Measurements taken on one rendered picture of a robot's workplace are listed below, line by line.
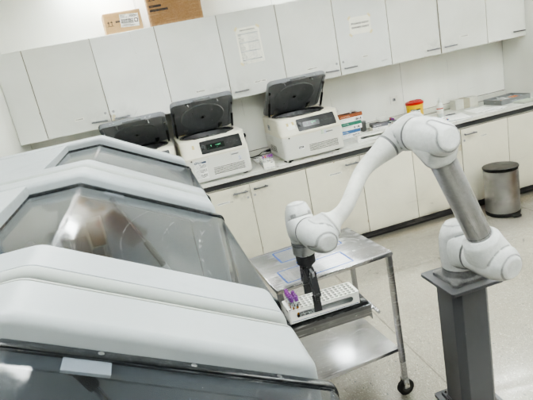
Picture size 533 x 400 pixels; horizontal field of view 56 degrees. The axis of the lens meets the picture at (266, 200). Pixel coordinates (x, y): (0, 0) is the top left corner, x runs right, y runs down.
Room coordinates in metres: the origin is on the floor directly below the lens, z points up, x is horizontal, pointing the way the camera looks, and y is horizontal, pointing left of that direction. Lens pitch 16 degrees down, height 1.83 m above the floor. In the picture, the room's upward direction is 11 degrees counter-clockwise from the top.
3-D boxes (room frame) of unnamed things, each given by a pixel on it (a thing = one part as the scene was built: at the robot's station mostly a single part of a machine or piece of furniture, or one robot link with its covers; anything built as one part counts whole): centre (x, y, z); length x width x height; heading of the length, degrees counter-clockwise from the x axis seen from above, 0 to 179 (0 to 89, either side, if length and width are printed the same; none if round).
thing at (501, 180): (4.30, -2.15, 0.23); 0.38 x 0.31 x 0.46; 12
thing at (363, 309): (1.77, 0.00, 0.78); 0.73 x 0.14 x 0.09; 102
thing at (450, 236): (2.03, -0.80, 0.87); 0.18 x 0.16 x 0.22; 17
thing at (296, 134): (4.52, -0.44, 1.25); 0.62 x 0.56 x 0.69; 11
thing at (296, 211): (1.77, -0.11, 1.20); 0.13 x 0.11 x 0.16; 17
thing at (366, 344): (2.31, -0.19, 0.41); 0.67 x 0.46 x 0.82; 106
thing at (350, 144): (4.52, -0.49, 0.89); 4.75 x 0.65 x 0.03; 102
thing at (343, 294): (1.79, -0.13, 0.84); 0.30 x 0.10 x 0.06; 102
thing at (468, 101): (5.08, -2.19, 0.95); 0.25 x 0.11 x 0.10; 98
